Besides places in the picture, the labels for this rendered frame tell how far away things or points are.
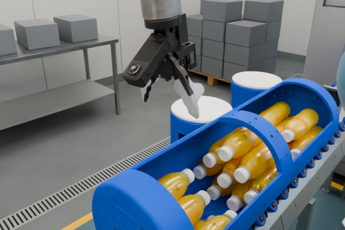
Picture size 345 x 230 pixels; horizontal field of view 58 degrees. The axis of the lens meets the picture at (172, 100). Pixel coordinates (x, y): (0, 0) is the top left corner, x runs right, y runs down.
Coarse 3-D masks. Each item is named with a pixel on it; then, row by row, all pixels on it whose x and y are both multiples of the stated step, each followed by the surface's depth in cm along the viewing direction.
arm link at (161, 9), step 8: (144, 0) 55; (152, 0) 55; (160, 0) 54; (168, 0) 55; (176, 0) 56; (144, 8) 56; (152, 8) 55; (160, 8) 55; (168, 8) 55; (176, 8) 56; (144, 16) 58; (152, 16) 56; (160, 16) 56; (168, 16) 56; (176, 16) 57
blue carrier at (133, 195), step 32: (256, 96) 108; (288, 96) 123; (320, 96) 109; (224, 128) 108; (256, 128) 83; (160, 160) 85; (192, 160) 98; (288, 160) 84; (96, 192) 68; (128, 192) 59; (160, 192) 59; (192, 192) 95; (96, 224) 73; (128, 224) 62; (160, 224) 55; (192, 224) 58
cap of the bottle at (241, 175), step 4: (240, 168) 83; (244, 168) 83; (236, 172) 83; (240, 172) 82; (244, 172) 82; (236, 176) 84; (240, 176) 83; (244, 176) 82; (248, 176) 83; (240, 180) 83; (244, 180) 82
